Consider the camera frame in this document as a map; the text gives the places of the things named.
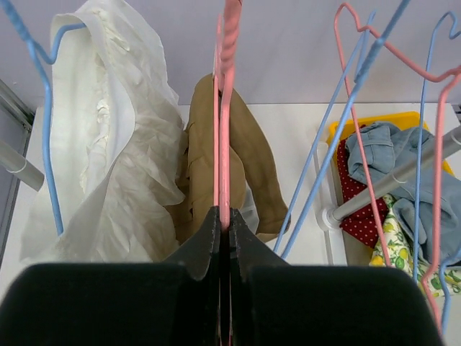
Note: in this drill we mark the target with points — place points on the blue hanger of white dress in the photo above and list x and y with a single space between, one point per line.
39 55

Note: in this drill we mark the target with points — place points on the lemon print skirt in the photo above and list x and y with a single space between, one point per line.
401 256

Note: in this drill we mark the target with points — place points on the pink hanger of brown skirt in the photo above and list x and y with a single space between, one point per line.
222 86

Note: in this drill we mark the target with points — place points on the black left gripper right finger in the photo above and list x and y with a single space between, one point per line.
247 251

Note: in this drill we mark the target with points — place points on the light blue denim garment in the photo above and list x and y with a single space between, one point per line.
404 211

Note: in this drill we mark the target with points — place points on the yellow plastic bin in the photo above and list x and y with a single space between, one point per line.
389 154

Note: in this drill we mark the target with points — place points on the pink hanger of lemon skirt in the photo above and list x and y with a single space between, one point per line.
366 224

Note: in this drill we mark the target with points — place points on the white dress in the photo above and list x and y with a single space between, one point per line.
115 138

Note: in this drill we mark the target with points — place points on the brown skirt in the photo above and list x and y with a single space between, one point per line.
252 167

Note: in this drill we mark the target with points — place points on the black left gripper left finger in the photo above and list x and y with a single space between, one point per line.
197 253

